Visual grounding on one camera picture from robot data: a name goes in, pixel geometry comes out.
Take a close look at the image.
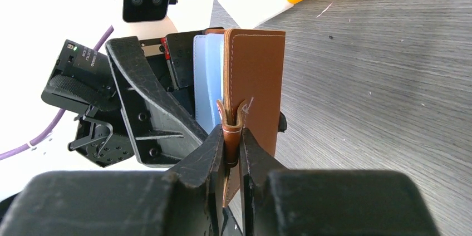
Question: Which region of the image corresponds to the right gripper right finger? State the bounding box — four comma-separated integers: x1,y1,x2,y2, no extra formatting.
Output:
239,129,439,235

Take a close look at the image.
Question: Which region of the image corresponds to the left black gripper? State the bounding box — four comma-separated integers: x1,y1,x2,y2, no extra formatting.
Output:
41,30,208,168

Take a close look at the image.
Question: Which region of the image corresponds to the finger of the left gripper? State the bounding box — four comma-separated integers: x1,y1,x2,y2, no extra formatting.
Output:
278,112,288,132

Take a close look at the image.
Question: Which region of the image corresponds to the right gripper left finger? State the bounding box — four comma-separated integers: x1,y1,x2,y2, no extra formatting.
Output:
1,126,224,235

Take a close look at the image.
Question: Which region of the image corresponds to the brown leather card holder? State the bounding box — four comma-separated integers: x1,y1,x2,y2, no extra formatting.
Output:
193,28,286,206

